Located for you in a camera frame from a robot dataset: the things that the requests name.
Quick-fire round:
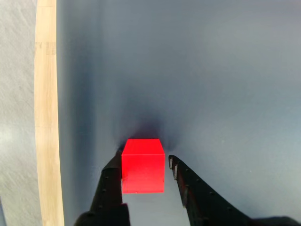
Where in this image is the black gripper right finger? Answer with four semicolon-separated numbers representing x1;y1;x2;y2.
168;154;261;226

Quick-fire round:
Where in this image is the red cube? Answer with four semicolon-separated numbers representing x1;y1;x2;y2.
121;138;166;194

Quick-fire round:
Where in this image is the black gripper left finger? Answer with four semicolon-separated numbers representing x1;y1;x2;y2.
74;147;131;226

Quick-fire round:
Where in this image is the grey-blue table mat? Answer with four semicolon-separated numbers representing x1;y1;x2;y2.
55;0;301;226

